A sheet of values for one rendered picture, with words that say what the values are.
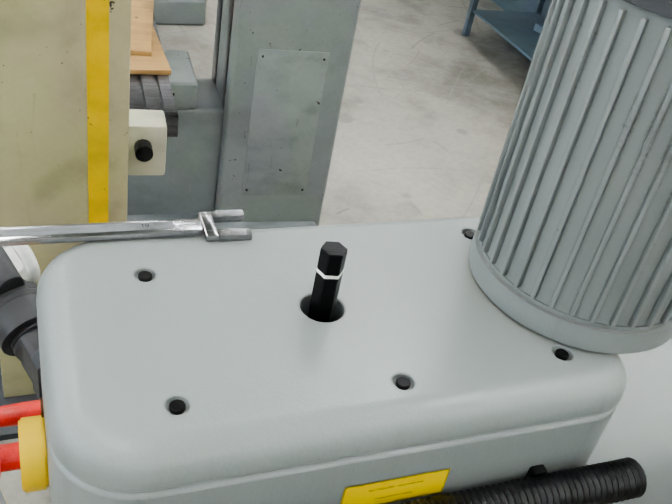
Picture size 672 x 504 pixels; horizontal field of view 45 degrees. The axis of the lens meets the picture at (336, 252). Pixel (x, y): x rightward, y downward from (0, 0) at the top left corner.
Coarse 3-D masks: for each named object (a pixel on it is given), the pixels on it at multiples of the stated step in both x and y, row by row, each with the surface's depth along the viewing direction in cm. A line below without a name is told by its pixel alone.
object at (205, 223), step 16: (64, 224) 68; (80, 224) 69; (96, 224) 69; (112, 224) 69; (128, 224) 70; (144, 224) 70; (160, 224) 70; (176, 224) 71; (192, 224) 71; (208, 224) 72; (0, 240) 65; (16, 240) 66; (32, 240) 66; (48, 240) 66; (64, 240) 67; (80, 240) 68; (96, 240) 68; (208, 240) 71; (224, 240) 71; (240, 240) 72
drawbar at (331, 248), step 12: (324, 252) 62; (336, 252) 62; (324, 264) 63; (336, 264) 63; (324, 288) 64; (336, 288) 64; (312, 300) 65; (324, 300) 65; (336, 300) 66; (312, 312) 66; (324, 312) 65
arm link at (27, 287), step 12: (0, 252) 114; (12, 252) 118; (0, 264) 112; (12, 264) 113; (0, 276) 111; (12, 276) 112; (24, 276) 118; (0, 288) 112; (12, 288) 113; (24, 288) 114; (36, 288) 116; (0, 300) 112
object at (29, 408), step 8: (32, 400) 76; (0, 408) 75; (8, 408) 75; (16, 408) 75; (24, 408) 75; (32, 408) 75; (40, 408) 76; (0, 416) 74; (8, 416) 75; (16, 416) 75; (24, 416) 75; (0, 424) 75; (8, 424) 75; (16, 424) 75
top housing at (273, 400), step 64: (64, 256) 66; (128, 256) 67; (192, 256) 69; (256, 256) 70; (384, 256) 74; (448, 256) 75; (64, 320) 60; (128, 320) 61; (192, 320) 62; (256, 320) 64; (384, 320) 66; (448, 320) 68; (512, 320) 69; (64, 384) 55; (128, 384) 56; (192, 384) 57; (256, 384) 58; (320, 384) 59; (384, 384) 60; (448, 384) 61; (512, 384) 63; (576, 384) 64; (64, 448) 52; (128, 448) 52; (192, 448) 53; (256, 448) 55; (320, 448) 56; (384, 448) 59; (448, 448) 62; (512, 448) 65; (576, 448) 68
